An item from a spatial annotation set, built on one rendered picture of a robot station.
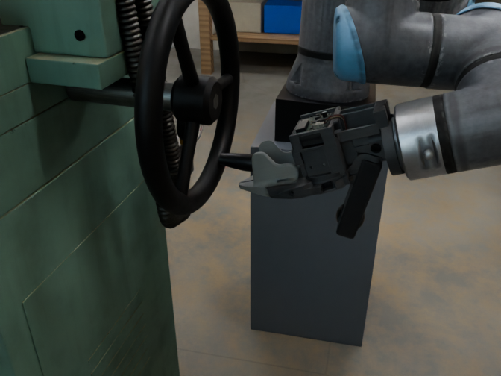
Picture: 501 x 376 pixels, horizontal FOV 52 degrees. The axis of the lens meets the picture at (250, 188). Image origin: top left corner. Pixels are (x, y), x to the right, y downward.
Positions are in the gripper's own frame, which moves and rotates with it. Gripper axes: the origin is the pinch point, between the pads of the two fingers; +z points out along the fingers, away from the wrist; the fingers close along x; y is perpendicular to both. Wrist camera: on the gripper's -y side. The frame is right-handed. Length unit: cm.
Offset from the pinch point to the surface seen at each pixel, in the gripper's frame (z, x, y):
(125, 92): 10.2, 2.7, 17.2
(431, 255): -10, -91, -77
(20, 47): 16.1, 9.3, 26.4
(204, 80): -0.3, 1.9, 15.8
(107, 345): 33.4, 4.3, -21.8
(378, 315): 4, -57, -72
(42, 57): 14.7, 8.3, 24.6
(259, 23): 83, -277, -9
